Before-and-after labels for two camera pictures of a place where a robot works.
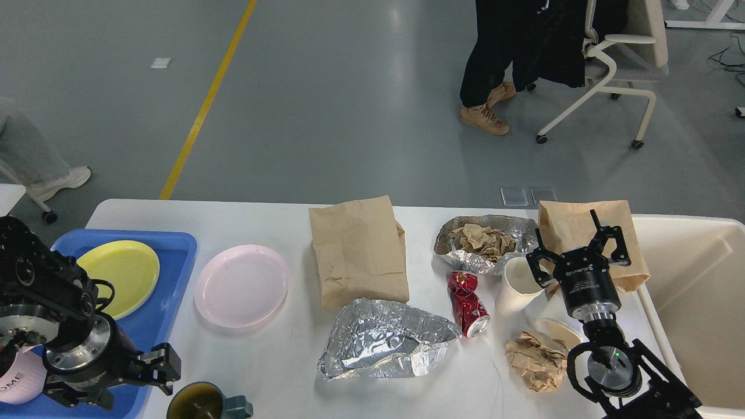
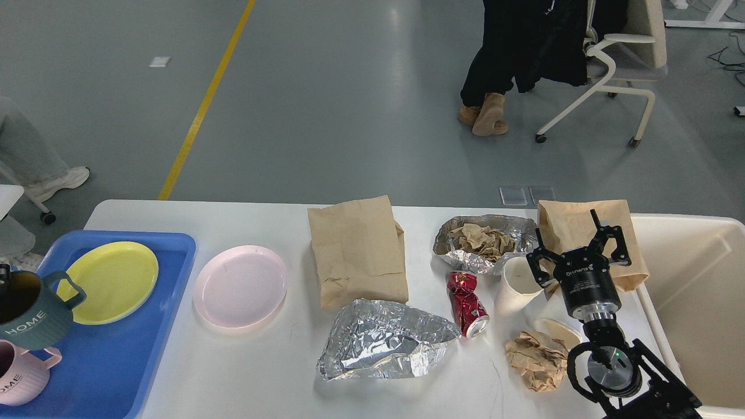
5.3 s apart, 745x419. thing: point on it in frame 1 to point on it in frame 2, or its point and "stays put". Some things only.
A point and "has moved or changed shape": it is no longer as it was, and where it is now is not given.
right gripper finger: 544,280 stays put
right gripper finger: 620,255 stays put
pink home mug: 22,374 stays put
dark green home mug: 204,400 has moved or changed shape
